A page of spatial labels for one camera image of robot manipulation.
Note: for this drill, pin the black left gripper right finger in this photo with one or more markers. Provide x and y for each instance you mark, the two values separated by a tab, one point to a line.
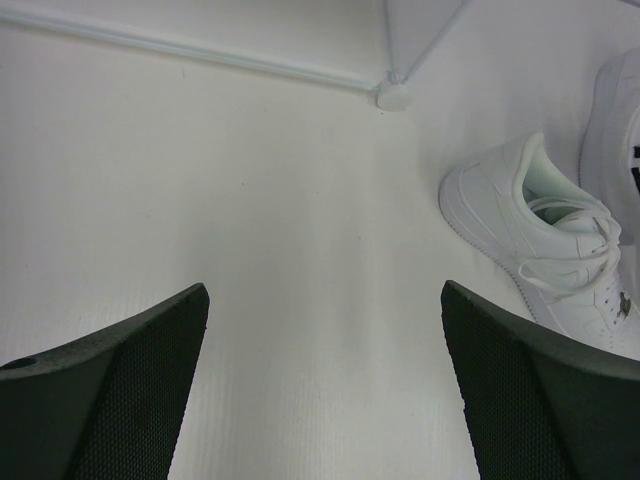
537	404

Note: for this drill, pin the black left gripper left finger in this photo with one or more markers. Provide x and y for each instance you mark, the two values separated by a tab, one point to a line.
108	405

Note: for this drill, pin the white plastic shoe cabinet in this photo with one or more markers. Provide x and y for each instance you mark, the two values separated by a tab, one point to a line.
336	43

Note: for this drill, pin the white sneaker near cabinet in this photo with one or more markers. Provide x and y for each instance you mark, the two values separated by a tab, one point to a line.
558	243

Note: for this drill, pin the white sneaker rear middle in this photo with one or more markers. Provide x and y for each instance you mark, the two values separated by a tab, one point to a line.
609	160

